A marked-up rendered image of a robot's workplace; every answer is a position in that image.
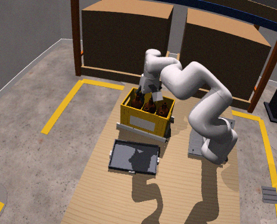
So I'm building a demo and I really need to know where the brown glass bottle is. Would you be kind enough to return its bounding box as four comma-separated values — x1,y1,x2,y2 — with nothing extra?
157,102,169,118
158,111,164,117
144,98,156,114

